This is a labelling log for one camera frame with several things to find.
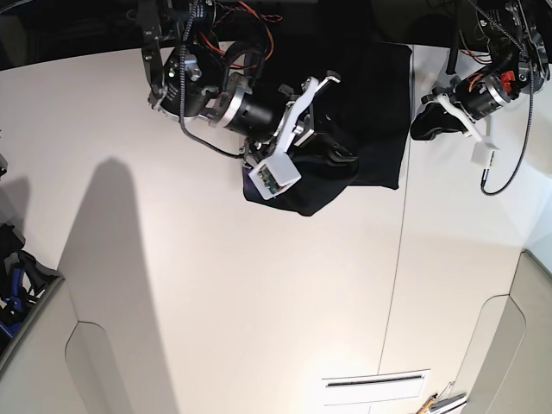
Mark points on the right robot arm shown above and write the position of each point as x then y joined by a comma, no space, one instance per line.
219,97

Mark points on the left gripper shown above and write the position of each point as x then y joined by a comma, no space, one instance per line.
477,96

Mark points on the yellow handled tool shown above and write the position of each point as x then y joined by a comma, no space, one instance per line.
427,404

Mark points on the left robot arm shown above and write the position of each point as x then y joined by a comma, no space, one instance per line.
518,65

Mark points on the black T-shirt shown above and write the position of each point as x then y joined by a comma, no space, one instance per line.
372,104

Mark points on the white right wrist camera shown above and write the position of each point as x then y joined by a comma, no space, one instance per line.
274,175

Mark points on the black ruler strip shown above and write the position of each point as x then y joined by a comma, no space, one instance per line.
370,381

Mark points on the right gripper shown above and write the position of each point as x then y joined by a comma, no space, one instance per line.
261,123

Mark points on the blue and black bag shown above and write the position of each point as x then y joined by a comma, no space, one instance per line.
23,281

